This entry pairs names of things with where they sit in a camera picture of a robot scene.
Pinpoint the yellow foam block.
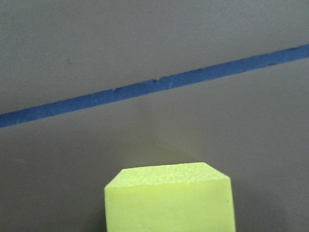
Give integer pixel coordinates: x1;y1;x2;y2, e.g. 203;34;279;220
104;162;236;232

